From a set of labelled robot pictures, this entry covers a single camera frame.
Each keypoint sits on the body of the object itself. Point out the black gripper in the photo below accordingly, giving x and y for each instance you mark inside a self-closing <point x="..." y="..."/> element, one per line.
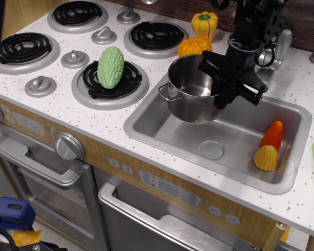
<point x="233" y="74"/>

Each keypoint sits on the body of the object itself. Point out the stainless steel pot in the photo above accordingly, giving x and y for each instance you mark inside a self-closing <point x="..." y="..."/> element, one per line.
<point x="189" y="91"/>

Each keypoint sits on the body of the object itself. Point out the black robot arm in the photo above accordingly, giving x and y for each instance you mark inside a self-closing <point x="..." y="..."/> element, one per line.
<point x="257" y="22"/>

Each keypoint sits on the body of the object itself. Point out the stainless steel sink basin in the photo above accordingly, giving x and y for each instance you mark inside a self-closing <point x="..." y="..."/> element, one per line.
<point x="228" y="144"/>

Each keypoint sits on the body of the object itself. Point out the orange pumpkin toy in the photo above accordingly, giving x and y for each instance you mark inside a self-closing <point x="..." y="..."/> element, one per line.
<point x="193" y="45"/>

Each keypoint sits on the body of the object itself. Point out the orange carrot toy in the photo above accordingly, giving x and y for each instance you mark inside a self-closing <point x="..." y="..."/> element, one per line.
<point x="273" y="135"/>

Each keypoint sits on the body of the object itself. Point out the yellow bell pepper toy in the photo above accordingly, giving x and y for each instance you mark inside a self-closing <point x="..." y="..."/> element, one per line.
<point x="204" y="25"/>

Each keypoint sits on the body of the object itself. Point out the silver toy faucet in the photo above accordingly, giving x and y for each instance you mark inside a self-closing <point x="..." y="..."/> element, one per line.
<point x="281" y="46"/>

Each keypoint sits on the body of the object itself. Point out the yellow corn toy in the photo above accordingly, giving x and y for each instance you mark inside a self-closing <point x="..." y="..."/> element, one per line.
<point x="266" y="158"/>

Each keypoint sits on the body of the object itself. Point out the back right stove burner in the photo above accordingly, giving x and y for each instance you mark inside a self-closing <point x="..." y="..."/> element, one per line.
<point x="154" y="39"/>

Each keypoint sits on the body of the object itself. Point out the stove burner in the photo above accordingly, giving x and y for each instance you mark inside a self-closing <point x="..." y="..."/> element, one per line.
<point x="87" y="90"/>
<point x="28" y="52"/>
<point x="77" y="17"/>
<point x="154" y="39"/>

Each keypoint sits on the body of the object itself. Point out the front right stove burner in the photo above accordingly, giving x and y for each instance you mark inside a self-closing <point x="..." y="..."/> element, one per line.
<point x="87" y="90"/>

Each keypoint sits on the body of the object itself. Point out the dishwasher control panel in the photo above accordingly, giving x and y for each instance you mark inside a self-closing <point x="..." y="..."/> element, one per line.
<point x="170" y="189"/>

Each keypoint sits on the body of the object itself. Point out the green bitter melon toy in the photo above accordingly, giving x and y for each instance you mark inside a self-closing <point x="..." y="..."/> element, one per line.
<point x="110" y="67"/>

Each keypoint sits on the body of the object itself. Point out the silver knob top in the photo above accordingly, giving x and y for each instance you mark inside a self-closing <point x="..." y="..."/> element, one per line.
<point x="128" y="17"/>

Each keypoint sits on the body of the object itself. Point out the silver knob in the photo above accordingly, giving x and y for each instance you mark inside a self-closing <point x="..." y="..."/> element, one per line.
<point x="75" y="59"/>
<point x="128" y="17"/>
<point x="40" y="86"/>
<point x="104" y="36"/>

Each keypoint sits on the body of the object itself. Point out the silver knob upper middle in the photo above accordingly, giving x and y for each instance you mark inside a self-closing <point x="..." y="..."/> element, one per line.
<point x="104" y="36"/>

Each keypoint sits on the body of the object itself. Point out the silver knob lower middle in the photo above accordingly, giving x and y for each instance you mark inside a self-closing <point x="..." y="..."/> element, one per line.
<point x="75" y="59"/>

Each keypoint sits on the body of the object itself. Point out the toy dishwasher door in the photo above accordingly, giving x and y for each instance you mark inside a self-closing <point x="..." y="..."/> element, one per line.
<point x="136" y="220"/>

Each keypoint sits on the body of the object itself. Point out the silver oven dial large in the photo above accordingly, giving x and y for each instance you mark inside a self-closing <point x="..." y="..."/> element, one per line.
<point x="67" y="147"/>

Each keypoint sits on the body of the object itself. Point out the back left stove burner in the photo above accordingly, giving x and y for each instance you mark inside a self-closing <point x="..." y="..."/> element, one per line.
<point x="77" y="17"/>

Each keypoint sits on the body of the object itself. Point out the silver knob front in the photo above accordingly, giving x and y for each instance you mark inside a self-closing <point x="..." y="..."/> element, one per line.
<point x="40" y="86"/>

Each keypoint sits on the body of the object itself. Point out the toy oven door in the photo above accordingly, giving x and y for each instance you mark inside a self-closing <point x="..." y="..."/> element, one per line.
<point x="62" y="193"/>

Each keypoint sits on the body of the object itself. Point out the oven clock display panel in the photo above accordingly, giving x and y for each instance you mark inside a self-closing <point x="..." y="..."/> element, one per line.
<point x="29" y="124"/>

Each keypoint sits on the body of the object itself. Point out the far left stove burner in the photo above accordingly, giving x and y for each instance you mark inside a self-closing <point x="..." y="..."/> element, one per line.
<point x="28" y="52"/>

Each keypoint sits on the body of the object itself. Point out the blue clamp tool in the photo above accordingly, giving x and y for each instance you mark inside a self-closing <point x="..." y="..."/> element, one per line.
<point x="16" y="214"/>

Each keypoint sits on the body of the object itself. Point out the yellow cloth on floor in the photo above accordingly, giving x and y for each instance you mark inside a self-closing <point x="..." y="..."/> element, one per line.
<point x="26" y="237"/>

